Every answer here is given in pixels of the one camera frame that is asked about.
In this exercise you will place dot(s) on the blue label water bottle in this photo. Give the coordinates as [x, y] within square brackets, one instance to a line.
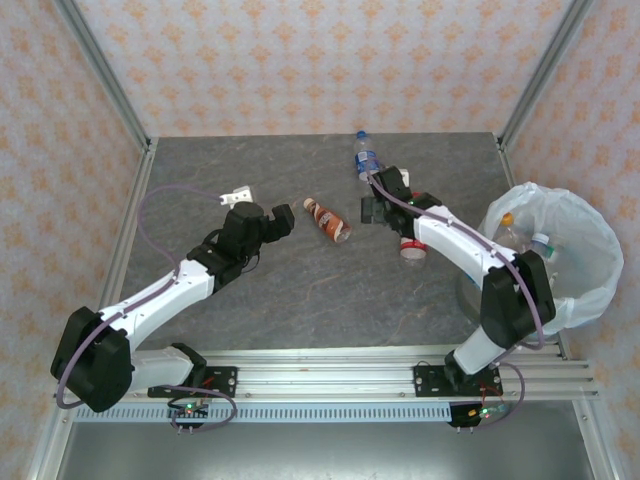
[362, 157]

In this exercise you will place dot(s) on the red cap water bottle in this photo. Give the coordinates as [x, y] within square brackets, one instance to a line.
[412, 252]

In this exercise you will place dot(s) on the orange label soda bottle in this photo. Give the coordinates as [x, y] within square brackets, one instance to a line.
[507, 219]

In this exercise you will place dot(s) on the green cap clear bottle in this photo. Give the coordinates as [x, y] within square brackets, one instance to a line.
[540, 240]

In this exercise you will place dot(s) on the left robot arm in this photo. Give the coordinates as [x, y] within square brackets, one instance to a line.
[90, 360]

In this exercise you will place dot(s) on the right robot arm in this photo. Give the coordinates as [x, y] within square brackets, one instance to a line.
[515, 295]

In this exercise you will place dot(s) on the translucent plastic bin bag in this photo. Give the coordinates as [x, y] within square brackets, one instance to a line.
[595, 270]

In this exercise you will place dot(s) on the brown chocolate drink bottle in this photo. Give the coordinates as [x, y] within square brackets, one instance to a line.
[330, 222]

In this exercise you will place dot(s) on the small circuit board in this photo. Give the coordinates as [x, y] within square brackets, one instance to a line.
[190, 410]
[487, 411]

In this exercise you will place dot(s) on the grey metal lower panel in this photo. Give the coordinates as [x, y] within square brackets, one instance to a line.
[300, 450]

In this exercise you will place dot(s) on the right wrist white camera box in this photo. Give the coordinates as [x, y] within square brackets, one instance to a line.
[404, 177]

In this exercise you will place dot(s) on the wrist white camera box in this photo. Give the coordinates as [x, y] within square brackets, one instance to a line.
[404, 177]
[240, 194]

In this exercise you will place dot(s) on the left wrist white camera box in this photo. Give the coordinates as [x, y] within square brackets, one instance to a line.
[240, 194]

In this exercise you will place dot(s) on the aluminium upright frame post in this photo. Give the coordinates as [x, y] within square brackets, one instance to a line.
[545, 65]
[100, 70]

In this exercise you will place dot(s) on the aluminium lower frame bar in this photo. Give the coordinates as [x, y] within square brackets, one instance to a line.
[47, 445]
[595, 445]

